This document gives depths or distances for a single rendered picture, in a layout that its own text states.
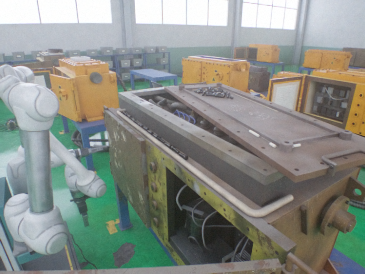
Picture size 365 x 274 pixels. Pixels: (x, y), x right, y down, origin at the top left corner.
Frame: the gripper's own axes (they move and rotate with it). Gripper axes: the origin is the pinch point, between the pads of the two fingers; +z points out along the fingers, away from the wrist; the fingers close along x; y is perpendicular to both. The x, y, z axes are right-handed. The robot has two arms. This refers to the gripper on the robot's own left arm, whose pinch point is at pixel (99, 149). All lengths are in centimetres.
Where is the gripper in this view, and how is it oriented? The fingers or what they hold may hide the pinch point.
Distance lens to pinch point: 186.2
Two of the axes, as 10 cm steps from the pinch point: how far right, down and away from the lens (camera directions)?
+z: 8.5, -2.1, 4.9
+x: -4.6, 1.8, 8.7
